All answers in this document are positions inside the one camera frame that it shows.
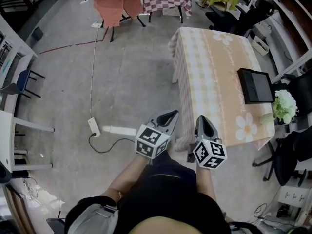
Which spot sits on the pale green textured vase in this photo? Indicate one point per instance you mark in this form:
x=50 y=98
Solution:
x=266 y=119

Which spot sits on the white shelf unit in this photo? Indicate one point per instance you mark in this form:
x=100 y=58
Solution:
x=292 y=21

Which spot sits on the grey and black shoulder bag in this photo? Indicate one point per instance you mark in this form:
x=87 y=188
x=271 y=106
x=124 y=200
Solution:
x=90 y=216

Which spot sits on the orange cloth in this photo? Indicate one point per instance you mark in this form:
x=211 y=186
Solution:
x=114 y=6

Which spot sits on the black frame chair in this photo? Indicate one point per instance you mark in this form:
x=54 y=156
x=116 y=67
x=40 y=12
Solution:
x=141 y=22

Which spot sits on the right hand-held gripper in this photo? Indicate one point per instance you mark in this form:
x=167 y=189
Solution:
x=209 y=155

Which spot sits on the white desk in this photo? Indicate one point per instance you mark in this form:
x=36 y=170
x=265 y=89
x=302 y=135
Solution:
x=6 y=140

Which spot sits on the person's black shirt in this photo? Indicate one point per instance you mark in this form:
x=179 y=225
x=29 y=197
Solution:
x=170 y=194

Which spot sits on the white socket panel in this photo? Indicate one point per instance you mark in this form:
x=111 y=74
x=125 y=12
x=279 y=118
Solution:
x=293 y=197

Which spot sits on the wicker basket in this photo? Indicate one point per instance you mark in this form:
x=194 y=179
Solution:
x=171 y=11

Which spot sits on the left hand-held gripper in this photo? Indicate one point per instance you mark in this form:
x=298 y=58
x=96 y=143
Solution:
x=152 y=140

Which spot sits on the black square tray box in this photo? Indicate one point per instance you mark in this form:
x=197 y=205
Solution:
x=258 y=86

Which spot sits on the white storage box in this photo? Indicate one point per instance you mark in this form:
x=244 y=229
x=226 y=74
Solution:
x=260 y=45

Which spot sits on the person's left forearm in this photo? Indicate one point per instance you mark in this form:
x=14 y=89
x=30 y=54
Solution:
x=126 y=177

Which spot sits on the table with floral orange tablecloth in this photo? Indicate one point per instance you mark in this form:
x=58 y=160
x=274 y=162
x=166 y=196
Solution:
x=209 y=82

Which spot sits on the black office chair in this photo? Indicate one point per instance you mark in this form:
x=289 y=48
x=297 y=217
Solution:
x=287 y=152
x=226 y=18
x=301 y=91

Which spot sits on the white power strip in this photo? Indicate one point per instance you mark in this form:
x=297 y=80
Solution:
x=96 y=24
x=93 y=127

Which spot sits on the small black floor box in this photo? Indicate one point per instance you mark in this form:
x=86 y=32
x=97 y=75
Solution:
x=37 y=33

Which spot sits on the person's right forearm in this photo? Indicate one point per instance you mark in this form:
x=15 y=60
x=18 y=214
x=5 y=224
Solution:
x=206 y=181

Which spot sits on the blue chair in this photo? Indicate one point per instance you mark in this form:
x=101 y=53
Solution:
x=23 y=80

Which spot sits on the white and green flower bouquet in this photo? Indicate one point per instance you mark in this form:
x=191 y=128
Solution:
x=285 y=106

